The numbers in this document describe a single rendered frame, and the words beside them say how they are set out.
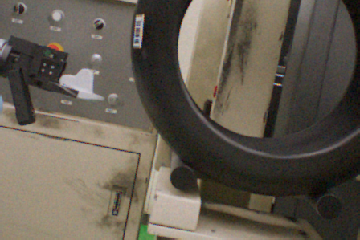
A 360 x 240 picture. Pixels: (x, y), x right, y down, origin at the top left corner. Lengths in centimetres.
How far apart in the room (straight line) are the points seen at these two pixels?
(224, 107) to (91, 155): 48
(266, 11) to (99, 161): 65
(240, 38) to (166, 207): 52
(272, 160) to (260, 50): 44
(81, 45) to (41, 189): 42
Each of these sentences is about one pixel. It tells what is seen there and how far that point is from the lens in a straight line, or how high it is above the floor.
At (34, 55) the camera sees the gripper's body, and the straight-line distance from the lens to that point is 136.
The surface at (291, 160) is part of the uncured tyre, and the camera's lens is 128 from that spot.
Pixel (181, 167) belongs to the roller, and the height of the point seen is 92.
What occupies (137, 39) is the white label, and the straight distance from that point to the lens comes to 127.
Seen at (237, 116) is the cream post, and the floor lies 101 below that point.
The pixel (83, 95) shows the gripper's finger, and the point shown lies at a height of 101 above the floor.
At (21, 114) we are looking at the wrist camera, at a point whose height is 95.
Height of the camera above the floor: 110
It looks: 3 degrees down
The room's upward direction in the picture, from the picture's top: 11 degrees clockwise
